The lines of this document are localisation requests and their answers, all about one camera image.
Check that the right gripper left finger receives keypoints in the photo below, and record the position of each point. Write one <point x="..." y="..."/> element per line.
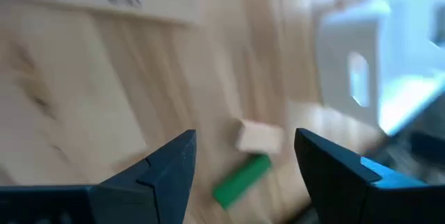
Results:
<point x="139" y="199"/>

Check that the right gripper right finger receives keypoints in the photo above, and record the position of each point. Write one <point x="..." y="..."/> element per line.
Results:
<point x="347" y="196"/>

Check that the natural wooden block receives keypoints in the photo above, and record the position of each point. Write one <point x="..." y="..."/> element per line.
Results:
<point x="259" y="140"/>

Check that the green wooden block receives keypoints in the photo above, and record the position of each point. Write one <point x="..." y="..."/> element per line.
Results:
<point x="240" y="182"/>

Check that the white plastic bin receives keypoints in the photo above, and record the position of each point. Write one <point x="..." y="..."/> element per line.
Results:
<point x="382" y="60"/>

